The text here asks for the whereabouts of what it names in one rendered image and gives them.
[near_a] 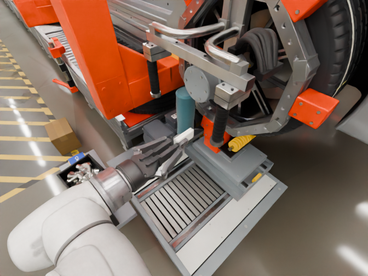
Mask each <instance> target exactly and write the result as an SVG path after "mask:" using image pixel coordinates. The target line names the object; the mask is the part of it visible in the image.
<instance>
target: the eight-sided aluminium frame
mask: <svg viewBox="0 0 368 276"><path fill-rule="evenodd" d="M214 1H215V0H192V1H191V3H190V4H189V5H188V7H187V8H186V10H185V11H184V13H183V14H182V15H181V16H180V19H179V20H178V27H177V29H181V30H185V29H192V28H195V25H196V23H197V22H198V20H199V19H200V18H201V17H202V16H203V15H204V13H205V12H206V11H207V10H208V9H209V7H210V6H211V5H212V4H213V3H214ZM256 1H260V2H265V3H267V6H268V9H269V11H270V14H271V16H272V19H273V21H274V24H275V26H276V29H277V31H278V34H279V37H280V39H281V42H282V44H283V47H284V49H285V52H286V54H287V58H288V59H289V62H290V65H291V67H292V70H293V72H292V75H291V77H290V79H289V81H288V83H287V85H286V88H285V90H284V92H283V94H282V96H281V98H280V100H279V103H278V105H277V107H276V109H275V111H274V113H273V116H272V117H267V118H262V119H257V120H251V121H248V122H243V123H240V122H238V121H237V120H235V119H234V118H232V117H231V116H229V115H228V119H227V124H226V129H225V131H226V132H227V133H228V134H229V135H231V136H233V137H238V136H245V135H254V134H263V133H272V132H277V131H279V130H280V129H281V128H283V127H284V126H285V125H286V124H287V123H288V121H289V119H291V116H290V115H288V113H289V111H290V109H291V107H292V105H293V104H294V102H295V100H296V98H297V97H298V96H299V95H300V94H301V93H303V92H304V91H305V90H306V89H307V87H308V85H309V84H310V82H311V80H312V78H313V76H314V75H315V74H316V72H317V69H318V67H319V66H320V62H319V59H318V54H317V53H316V51H315V49H314V45H313V43H312V40H311V37H310V35H309V32H308V29H307V26H306V23H305V21H304V19H302V20H300V21H297V22H293V21H292V19H291V18H290V15H289V13H288V12H287V10H286V8H285V7H284V5H283V4H282V2H281V0H256ZM179 41H180V42H182V43H184V44H186V45H189V46H190V47H193V48H194V38H192V39H179ZM190 66H193V64H191V63H190V62H188V61H186V60H184V59H182V58H180V57H179V73H180V75H181V78H182V79H183V81H184V76H185V71H186V69H187V68H189V67H190ZM184 82H185V81H184ZM195 105H196V109H197V110H198V111H199V113H200V114H201V115H202V116H203V115H205V116H206V117H207V119H209V120H210V121H212V122H213V123H214V120H215V113H216V107H215V106H214V105H212V104H211V103H210V101H209V100H208V101H206V102H203V103H200V102H197V101H195Z"/></svg>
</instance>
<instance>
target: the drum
mask: <svg viewBox="0 0 368 276"><path fill-rule="evenodd" d="M238 57H240V58H243V60H244V61H246V58H245V57H244V55H243V54H240V55H238ZM246 62H247V61H246ZM184 81H185V87H186V89H187V91H188V93H189V95H190V96H191V97H192V98H193V99H194V100H195V101H197V102H200V103H203V102H206V101H208V100H210V99H214V97H215V95H214V94H215V89H216V86H217V85H219V84H221V83H222V82H224V81H223V80H221V79H219V78H217V77H215V76H213V75H212V74H210V73H208V72H206V71H205V70H202V69H201V68H199V67H197V66H195V65H193V66H190V67H189V68H187V69H186V71H185V76H184Z"/></svg>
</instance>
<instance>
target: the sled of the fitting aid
mask: <svg viewBox="0 0 368 276"><path fill-rule="evenodd" d="M203 136H204V133H203V134H201V135H200V136H199V137H198V138H197V139H195V140H193V141H192V142H190V143H189V144H187V145H186V146H185V153H186V154H187V155H188V156H189V157H190V158H191V159H192V160H193V161H194V162H195V163H196V164H197V165H198V166H200V167H201V168H202V169H203V170H204V171H205V172H206V173H207V174H208V175H209V176H210V177H211V178H212V179H213V180H215V181H216V182H217V183H218V184H219V185H220V186H221V187H222V188H223V189H224V190H225V191H226V192H227V193H228V194H230V195H231V196H232V197H233V198H234V199H235V200H236V201H239V200H240V199H241V198H242V197H243V196H244V195H245V194H246V193H247V192H248V191H249V190H250V189H251V188H252V187H253V186H254V185H255V184H256V183H257V182H258V181H259V180H260V179H261V178H262V177H263V176H264V175H265V174H266V173H267V172H268V171H270V169H271V167H272V166H273V164H274V163H273V162H271V161H270V160H269V159H267V158H266V160H265V161H264V162H263V163H262V164H261V165H259V166H258V167H257V168H256V169H255V170H254V171H253V172H252V173H251V174H250V175H249V176H248V177H247V178H246V179H245V180H243V181H242V182H241V183H240V184H239V185H238V186H236V185H235V184H234V183H233V182H232V181H231V180H230V179H228V178H227V177H226V176H225V175H224V174H223V173H222V172H220V171H219V170H218V169H217V168H216V167H215V166H213V165H212V164H211V163H210V162H209V161H208V160H207V159H205V158H204V157H203V156H202V155H201V154H200V153H199V152H198V151H196V150H195V149H194V148H193V143H194V142H195V141H197V140H198V139H200V138H201V137H203Z"/></svg>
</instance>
